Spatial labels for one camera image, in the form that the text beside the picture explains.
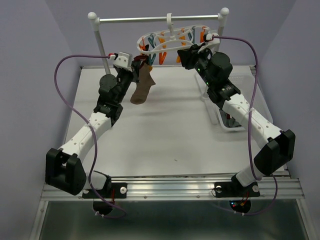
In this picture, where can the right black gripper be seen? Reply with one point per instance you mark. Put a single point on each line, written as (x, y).
(188, 55)

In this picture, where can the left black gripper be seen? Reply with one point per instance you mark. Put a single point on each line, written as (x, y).
(135, 75)

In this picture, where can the maroon white striped sock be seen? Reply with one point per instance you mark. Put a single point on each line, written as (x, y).
(145, 82)

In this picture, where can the white round clip hanger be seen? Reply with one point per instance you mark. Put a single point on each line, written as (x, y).
(173, 39)

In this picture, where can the yellow orange clothes peg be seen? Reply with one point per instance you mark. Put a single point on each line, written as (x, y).
(161, 57)

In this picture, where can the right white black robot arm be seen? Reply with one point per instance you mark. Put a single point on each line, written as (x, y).
(276, 146)

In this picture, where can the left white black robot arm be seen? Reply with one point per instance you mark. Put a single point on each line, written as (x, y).
(64, 168)

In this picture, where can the teal clothes peg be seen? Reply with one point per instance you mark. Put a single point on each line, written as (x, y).
(151, 58)

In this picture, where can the white clothes drying rack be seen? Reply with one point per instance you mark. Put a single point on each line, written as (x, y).
(96, 21)

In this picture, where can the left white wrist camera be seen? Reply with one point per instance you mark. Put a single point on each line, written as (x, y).
(121, 60)

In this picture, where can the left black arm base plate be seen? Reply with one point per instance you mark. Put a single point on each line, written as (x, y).
(111, 190)

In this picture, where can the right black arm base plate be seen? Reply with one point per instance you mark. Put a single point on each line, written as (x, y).
(229, 189)

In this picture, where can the aluminium rail frame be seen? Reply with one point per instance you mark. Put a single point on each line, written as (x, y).
(174, 188)

